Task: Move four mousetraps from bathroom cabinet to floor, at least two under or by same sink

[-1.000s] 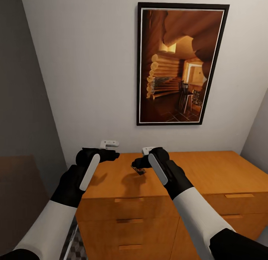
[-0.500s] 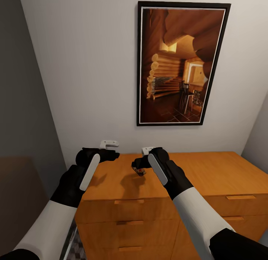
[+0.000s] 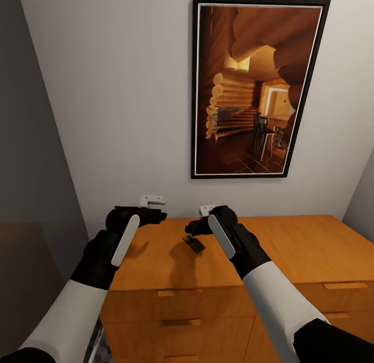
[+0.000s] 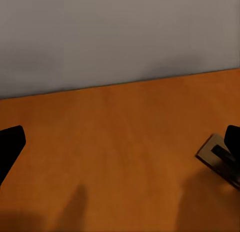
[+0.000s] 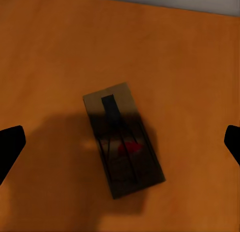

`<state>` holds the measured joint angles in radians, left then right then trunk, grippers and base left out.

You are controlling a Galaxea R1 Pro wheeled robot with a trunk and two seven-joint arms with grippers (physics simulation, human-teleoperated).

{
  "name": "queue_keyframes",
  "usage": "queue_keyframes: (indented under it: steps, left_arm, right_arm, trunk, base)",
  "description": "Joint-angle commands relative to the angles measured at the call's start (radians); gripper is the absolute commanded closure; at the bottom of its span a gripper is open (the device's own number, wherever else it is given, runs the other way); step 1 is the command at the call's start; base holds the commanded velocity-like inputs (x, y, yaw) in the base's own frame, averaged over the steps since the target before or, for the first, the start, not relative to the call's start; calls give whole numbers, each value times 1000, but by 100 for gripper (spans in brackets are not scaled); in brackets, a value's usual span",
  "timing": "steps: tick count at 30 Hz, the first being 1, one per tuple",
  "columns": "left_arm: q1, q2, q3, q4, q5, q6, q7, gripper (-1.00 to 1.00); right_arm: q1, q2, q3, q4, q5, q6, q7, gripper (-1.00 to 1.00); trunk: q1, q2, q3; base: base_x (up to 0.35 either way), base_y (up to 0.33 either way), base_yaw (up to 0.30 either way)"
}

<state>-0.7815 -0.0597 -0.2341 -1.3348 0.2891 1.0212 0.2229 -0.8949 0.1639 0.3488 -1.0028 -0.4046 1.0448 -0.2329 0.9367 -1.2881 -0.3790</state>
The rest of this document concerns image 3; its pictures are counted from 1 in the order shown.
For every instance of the mousetrap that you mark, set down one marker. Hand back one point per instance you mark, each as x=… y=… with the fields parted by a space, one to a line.
x=194 y=243

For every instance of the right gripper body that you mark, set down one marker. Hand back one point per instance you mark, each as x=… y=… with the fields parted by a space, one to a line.
x=197 y=227

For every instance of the picture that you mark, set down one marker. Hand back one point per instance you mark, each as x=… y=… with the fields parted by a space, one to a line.
x=252 y=65

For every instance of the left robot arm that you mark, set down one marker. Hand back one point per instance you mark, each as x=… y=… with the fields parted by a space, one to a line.
x=63 y=334

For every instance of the door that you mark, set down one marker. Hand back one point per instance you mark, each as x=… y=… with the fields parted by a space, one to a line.
x=42 y=231

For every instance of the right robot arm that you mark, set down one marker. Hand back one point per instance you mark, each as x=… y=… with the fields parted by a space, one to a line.
x=299 y=332

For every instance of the cabinet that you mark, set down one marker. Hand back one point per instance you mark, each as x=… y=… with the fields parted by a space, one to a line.
x=167 y=304

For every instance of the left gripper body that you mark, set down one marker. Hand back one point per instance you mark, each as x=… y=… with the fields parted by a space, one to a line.
x=152 y=216

